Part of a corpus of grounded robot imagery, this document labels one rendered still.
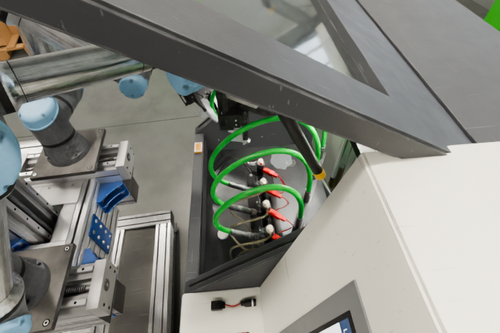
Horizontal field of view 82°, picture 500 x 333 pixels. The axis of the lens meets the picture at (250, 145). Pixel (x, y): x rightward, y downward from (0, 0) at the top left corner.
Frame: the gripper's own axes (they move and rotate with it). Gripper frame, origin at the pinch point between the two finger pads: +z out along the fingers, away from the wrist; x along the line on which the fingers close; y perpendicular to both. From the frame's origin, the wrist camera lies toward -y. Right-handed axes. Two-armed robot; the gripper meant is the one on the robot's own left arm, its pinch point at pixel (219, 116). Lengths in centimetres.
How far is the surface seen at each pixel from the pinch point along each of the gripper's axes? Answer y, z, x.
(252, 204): 2.7, 31.5, 6.8
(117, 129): 190, -32, -68
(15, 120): 267, -93, -29
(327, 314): -41, 31, 44
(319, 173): -44, 14, 32
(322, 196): -4, 51, -21
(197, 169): 24.1, 13.9, 2.4
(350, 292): -47, 26, 44
